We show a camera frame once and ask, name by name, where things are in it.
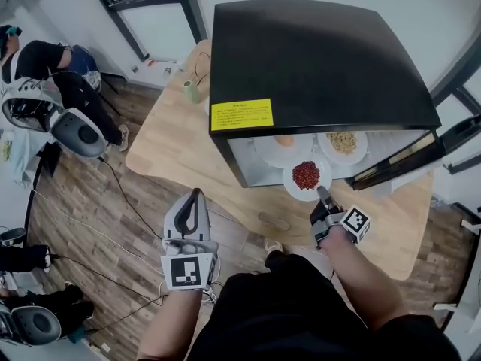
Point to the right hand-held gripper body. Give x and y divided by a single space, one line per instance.
355 222

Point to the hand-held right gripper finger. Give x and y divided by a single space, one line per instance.
327 201

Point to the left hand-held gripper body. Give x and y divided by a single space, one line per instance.
186 273

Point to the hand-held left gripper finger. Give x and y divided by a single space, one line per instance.
197 213
177 222

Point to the white plate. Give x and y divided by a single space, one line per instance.
278 158
343 158
297 192

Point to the pile of red beans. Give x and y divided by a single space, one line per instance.
306 174

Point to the pile of oat flakes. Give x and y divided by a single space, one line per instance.
342 141

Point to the black mini fridge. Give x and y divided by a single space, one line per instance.
308 58

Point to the person's left forearm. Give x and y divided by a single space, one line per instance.
169 325

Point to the person's right forearm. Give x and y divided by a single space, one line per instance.
364 288

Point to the person's beige shoe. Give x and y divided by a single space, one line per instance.
273 244

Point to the person's black clothing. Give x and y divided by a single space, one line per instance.
285 314

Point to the pale green bottle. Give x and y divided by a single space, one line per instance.
192 90

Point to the black framed window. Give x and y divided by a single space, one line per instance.
188 6
456 85

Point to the table with white cloth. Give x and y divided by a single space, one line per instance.
15 156

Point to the blue chair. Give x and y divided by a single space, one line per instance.
80 60

